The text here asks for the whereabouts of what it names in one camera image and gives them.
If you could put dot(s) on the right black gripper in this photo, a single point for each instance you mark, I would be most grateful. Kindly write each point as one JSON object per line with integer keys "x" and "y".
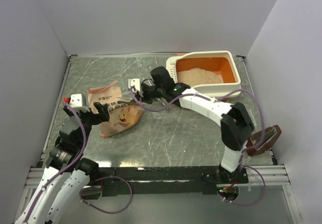
{"x": 145, "y": 97}

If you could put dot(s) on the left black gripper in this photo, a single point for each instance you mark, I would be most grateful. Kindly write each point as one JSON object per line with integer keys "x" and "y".
{"x": 102, "y": 110}

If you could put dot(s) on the pink cat litter bag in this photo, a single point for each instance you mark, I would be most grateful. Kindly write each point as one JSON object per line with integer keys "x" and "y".
{"x": 123, "y": 114}

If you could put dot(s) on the metal litter scoop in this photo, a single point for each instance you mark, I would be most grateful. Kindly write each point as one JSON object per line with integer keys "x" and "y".
{"x": 161, "y": 101}

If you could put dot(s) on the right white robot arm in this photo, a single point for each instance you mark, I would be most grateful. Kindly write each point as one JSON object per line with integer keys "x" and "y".
{"x": 234, "y": 120}

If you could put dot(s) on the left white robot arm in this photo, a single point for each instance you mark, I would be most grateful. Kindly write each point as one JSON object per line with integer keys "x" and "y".
{"x": 66, "y": 171}

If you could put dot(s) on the cream orange litter box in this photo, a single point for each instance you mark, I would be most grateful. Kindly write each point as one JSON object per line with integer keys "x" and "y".
{"x": 213, "y": 73}

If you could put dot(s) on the brown dustpan brush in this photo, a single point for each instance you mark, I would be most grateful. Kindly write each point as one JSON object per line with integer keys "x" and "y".
{"x": 272, "y": 134}

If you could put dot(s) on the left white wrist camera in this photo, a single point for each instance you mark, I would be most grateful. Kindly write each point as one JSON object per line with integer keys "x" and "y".
{"x": 76, "y": 101}

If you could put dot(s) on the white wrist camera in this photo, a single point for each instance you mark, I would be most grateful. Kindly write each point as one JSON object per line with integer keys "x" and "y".
{"x": 134, "y": 86}
{"x": 76, "y": 101}

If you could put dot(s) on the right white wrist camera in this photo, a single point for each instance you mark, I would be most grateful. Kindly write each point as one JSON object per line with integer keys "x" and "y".
{"x": 134, "y": 86}

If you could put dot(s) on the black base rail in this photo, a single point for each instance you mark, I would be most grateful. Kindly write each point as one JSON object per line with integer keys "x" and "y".
{"x": 115, "y": 181}

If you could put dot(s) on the aluminium frame rail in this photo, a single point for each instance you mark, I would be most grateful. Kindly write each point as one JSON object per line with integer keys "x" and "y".
{"x": 273, "y": 175}

